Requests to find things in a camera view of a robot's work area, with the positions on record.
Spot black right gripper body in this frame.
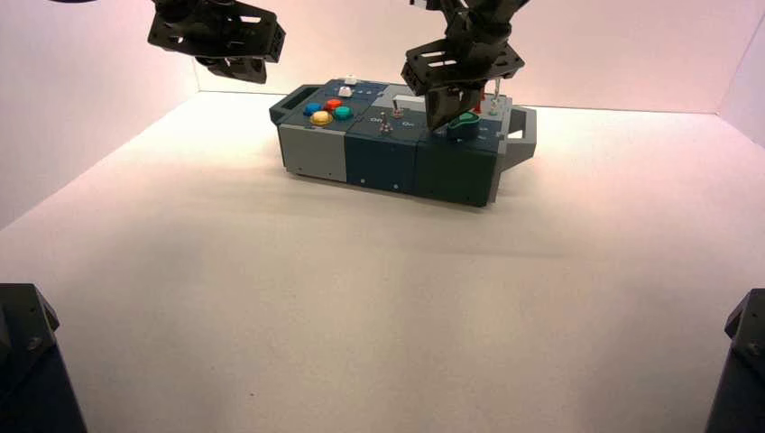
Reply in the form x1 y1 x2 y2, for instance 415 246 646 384
400 36 527 97

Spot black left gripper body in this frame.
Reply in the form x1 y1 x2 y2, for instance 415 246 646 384
147 0 287 65

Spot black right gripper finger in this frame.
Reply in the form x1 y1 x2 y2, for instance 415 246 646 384
425 88 449 133
445 83 481 125

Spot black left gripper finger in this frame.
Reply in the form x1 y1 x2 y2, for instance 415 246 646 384
196 56 231 76
222 58 268 85

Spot teal knob with green pointer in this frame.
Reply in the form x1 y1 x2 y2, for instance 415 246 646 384
447 112 483 142

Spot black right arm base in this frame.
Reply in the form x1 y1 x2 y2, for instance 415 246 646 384
705 288 765 433

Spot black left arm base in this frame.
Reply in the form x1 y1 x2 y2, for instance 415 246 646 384
0 283 88 433

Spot teal and grey control box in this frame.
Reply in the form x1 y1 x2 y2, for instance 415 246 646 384
269 76 538 208

